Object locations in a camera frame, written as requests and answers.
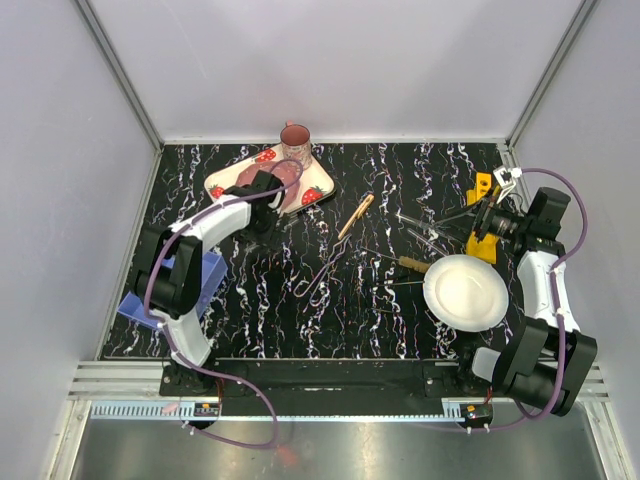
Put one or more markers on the glass test tube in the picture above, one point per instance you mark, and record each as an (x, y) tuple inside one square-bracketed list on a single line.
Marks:
[(425, 227), (426, 242)]

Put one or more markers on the pink dotted plate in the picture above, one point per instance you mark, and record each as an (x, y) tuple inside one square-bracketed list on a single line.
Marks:
[(286, 171)]

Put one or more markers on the thin metal needle probe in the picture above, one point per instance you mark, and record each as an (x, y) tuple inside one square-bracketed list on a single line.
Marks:
[(396, 284)]

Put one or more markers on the yellow test tube rack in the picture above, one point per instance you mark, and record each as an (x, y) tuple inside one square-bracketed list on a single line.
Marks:
[(485, 249)]

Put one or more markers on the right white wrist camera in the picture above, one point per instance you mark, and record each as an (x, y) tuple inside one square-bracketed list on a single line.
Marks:
[(507, 178)]

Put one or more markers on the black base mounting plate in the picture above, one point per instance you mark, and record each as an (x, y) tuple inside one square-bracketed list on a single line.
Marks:
[(429, 378)]

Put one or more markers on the wooden clothespin clamp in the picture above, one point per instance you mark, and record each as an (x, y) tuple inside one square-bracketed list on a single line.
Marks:
[(358, 213)]

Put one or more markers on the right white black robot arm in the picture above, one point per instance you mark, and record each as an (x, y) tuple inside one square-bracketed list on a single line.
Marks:
[(545, 364)]

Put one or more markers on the right controller box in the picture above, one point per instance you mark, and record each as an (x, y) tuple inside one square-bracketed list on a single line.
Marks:
[(482, 413)]

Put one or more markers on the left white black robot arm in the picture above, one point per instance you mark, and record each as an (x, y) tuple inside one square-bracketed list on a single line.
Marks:
[(166, 273)]

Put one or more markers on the pink floral mug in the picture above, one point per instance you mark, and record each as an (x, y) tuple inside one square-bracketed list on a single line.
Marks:
[(295, 142)]

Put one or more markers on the blue plastic bin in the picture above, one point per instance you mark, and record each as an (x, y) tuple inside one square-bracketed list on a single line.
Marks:
[(214, 270)]

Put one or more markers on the strawberry pattern tray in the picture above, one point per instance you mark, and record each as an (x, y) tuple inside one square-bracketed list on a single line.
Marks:
[(315, 182)]

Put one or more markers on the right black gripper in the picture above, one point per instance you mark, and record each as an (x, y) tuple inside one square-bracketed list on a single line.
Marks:
[(460, 225)]

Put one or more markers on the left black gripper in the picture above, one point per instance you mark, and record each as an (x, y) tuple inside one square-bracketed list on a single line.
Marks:
[(262, 239)]

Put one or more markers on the white paper plate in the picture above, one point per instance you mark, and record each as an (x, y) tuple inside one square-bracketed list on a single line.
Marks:
[(465, 293)]

